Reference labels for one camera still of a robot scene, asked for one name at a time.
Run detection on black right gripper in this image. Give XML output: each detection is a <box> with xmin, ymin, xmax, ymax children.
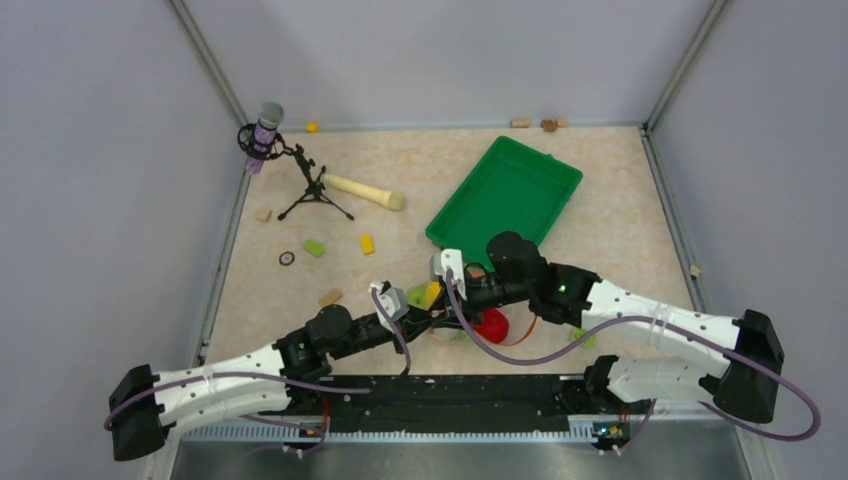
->
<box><xmin>429</xmin><ymin>268</ymin><xmax>532</xmax><ymax>331</ymax></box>

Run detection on clear zip bag orange zipper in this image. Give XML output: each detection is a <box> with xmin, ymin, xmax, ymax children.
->
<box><xmin>405</xmin><ymin>263</ymin><xmax>539</xmax><ymax>349</ymax></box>

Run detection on red apple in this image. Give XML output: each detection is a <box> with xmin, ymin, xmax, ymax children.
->
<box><xmin>473</xmin><ymin>309</ymin><xmax>510</xmax><ymax>344</ymax></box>

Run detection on green apple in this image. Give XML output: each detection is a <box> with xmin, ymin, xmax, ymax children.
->
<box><xmin>406</xmin><ymin>284</ymin><xmax>430</xmax><ymax>310</ymax></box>

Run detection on yellow lemon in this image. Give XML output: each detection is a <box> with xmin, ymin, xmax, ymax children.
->
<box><xmin>423</xmin><ymin>281</ymin><xmax>442</xmax><ymax>310</ymax></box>

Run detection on green plastic tray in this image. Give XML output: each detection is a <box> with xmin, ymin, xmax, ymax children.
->
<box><xmin>425</xmin><ymin>136</ymin><xmax>583</xmax><ymax>270</ymax></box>

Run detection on white garlic bulbs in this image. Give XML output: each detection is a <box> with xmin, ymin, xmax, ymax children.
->
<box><xmin>432</xmin><ymin>328</ymin><xmax>464</xmax><ymax>342</ymax></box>

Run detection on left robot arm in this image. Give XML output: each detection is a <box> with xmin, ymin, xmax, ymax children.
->
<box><xmin>104</xmin><ymin>305</ymin><xmax>453</xmax><ymax>462</ymax></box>

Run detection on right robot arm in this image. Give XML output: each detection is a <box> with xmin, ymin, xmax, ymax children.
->
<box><xmin>441</xmin><ymin>231</ymin><xmax>784</xmax><ymax>424</ymax></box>

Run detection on flat wooden block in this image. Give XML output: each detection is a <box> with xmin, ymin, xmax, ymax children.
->
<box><xmin>318</xmin><ymin>289</ymin><xmax>343</xmax><ymax>308</ymax></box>

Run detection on green toy brick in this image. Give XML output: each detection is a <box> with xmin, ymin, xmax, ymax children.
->
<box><xmin>570</xmin><ymin>328</ymin><xmax>596</xmax><ymax>348</ymax></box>

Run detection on yellow block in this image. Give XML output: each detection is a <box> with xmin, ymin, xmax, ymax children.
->
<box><xmin>359</xmin><ymin>235</ymin><xmax>375</xmax><ymax>256</ymax></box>

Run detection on light green block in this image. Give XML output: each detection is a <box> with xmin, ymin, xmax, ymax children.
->
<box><xmin>302</xmin><ymin>239</ymin><xmax>325</xmax><ymax>258</ymax></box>

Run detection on cream toy microphone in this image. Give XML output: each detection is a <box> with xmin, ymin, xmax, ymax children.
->
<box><xmin>323</xmin><ymin>174</ymin><xmax>405</xmax><ymax>212</ymax></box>

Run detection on brown cork piece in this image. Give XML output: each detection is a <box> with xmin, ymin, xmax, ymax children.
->
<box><xmin>540</xmin><ymin>119</ymin><xmax>559</xmax><ymax>133</ymax></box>

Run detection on purple microphone on tripod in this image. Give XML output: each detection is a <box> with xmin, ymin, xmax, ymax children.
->
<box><xmin>237</xmin><ymin>102</ymin><xmax>355</xmax><ymax>221</ymax></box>

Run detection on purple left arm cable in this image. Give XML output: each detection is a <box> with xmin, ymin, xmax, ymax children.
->
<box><xmin>102</xmin><ymin>288</ymin><xmax>413</xmax><ymax>432</ymax></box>

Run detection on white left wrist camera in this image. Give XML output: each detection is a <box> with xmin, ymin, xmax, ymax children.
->
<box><xmin>369</xmin><ymin>282</ymin><xmax>409</xmax><ymax>330</ymax></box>

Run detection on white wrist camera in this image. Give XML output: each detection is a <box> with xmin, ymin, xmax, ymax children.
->
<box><xmin>369</xmin><ymin>282</ymin><xmax>409</xmax><ymax>330</ymax></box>
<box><xmin>429</xmin><ymin>249</ymin><xmax>467</xmax><ymax>300</ymax></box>

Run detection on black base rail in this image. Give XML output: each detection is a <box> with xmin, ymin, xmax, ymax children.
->
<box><xmin>287</xmin><ymin>374</ymin><xmax>603</xmax><ymax>434</ymax></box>

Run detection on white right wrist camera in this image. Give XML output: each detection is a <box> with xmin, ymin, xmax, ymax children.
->
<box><xmin>429</xmin><ymin>249</ymin><xmax>467</xmax><ymax>300</ymax></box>

